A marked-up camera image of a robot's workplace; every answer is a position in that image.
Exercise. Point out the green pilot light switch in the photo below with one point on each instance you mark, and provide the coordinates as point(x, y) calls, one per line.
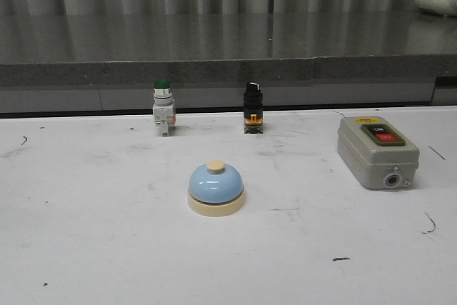
point(164, 112)

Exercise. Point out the grey stone counter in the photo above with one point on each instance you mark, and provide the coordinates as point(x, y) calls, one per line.
point(109, 63)

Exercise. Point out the black selector switch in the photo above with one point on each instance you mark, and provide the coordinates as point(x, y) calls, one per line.
point(253, 109)

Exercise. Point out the grey on off switch box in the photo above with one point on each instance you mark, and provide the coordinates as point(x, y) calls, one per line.
point(377, 154)

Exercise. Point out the blue dome call bell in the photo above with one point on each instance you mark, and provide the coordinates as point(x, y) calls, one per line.
point(215, 189)

